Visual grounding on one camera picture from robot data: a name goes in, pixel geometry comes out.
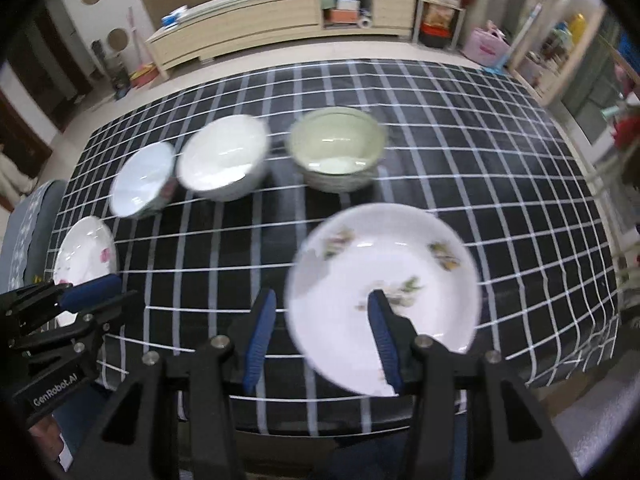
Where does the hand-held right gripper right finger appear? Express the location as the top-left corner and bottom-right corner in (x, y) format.
(369, 290), (583, 480)

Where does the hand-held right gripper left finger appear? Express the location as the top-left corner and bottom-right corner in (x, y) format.
(67, 288), (277, 480)

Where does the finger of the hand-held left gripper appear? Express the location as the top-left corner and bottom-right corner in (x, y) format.
(10, 290), (138, 387)
(0, 274), (123, 328)

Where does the white plate with pink flower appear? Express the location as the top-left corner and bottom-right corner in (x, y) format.
(52, 216), (118, 328)

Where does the white plate with floral print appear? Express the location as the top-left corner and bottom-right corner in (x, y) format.
(284, 203), (482, 397)

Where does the small white patterned bowl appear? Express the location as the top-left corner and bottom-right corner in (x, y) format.
(109, 142), (177, 219)

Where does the large white bowl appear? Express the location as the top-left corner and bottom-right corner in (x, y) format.
(176, 115), (272, 202)

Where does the pale green bowl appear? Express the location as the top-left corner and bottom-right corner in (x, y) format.
(287, 106), (390, 193)

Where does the grey cushioned chair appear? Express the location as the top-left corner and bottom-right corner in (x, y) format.
(0, 180), (68, 301)

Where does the black white checked tablecloth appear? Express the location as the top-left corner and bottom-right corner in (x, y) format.
(50, 57), (623, 436)

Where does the light wooden low cabinet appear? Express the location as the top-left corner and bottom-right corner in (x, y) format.
(145, 0), (418, 81)

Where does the pink bag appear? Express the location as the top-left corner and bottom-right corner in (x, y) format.
(462, 22), (511, 67)

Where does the white metal shelf rack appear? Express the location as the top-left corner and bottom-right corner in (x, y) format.
(412, 0), (476, 52)

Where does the broom with pink handle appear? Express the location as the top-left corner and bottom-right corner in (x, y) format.
(127, 7), (157, 88)

